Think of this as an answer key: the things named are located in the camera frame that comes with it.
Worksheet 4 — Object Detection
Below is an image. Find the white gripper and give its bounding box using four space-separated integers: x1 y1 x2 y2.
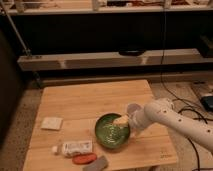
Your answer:
113 103 149 136

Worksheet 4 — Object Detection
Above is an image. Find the green ceramic bowl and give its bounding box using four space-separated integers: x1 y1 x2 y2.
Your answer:
95 113 130 149

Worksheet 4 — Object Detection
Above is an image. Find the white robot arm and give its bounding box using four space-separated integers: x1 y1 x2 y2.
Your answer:
113 98 213 153

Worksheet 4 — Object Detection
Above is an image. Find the grey sponge block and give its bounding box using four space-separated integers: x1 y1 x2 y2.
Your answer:
83 156 108 171

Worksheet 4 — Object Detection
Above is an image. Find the wooden table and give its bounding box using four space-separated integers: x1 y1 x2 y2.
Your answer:
23 80 178 171

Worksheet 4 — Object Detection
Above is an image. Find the orange carrot toy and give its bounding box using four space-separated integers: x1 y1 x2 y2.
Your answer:
72 153 97 165

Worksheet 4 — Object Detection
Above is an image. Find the white plastic bottle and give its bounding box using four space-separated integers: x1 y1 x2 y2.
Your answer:
51 140 93 157

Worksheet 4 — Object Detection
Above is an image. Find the black round object on shelf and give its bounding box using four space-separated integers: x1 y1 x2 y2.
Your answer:
118 49 146 56

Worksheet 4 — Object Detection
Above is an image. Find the dark box on floor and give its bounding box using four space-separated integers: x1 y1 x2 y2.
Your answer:
200 95 213 112

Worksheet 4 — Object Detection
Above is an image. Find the wooden shelf unit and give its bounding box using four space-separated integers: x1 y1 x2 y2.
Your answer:
0 0 213 81

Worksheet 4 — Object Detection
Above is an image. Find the metal pole stand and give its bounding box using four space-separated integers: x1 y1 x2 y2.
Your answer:
0 0 42 89

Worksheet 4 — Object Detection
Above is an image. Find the black cable on floor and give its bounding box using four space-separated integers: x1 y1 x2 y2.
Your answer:
160 6 213 171

